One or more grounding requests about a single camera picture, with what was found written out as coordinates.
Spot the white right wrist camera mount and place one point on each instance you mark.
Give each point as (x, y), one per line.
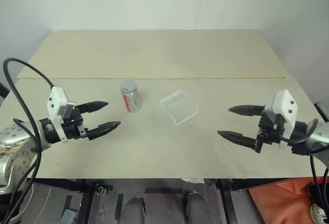
(285, 102)

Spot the crumpled clear plastic scrap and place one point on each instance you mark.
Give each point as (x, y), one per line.
(194, 180)

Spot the clear plastic container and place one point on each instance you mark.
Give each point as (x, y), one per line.
(180, 108)

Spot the orange cloth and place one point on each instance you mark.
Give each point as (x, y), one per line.
(282, 201)

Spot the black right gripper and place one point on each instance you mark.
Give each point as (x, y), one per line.
(268, 132)

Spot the black tape strip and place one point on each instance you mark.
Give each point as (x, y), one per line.
(163, 190)
(119, 206)

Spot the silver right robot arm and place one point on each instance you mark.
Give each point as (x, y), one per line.
(320, 139)

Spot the worn grey shoe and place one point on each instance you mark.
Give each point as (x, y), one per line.
(318, 213)

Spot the black metal table frame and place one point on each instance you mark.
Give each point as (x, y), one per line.
(87, 203)

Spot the small metal clip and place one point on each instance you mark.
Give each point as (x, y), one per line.
(101, 190)

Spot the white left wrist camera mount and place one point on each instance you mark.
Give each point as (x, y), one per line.
(57, 100)

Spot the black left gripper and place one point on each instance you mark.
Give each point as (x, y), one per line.
(74, 129)

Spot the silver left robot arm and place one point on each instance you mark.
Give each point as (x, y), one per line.
(15, 135)

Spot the dark rounded shape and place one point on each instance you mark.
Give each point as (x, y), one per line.
(194, 208)
(135, 211)

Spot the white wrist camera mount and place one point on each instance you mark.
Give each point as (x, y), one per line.
(57, 100)
(285, 102)

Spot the grey box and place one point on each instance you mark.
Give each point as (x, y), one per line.
(69, 216)

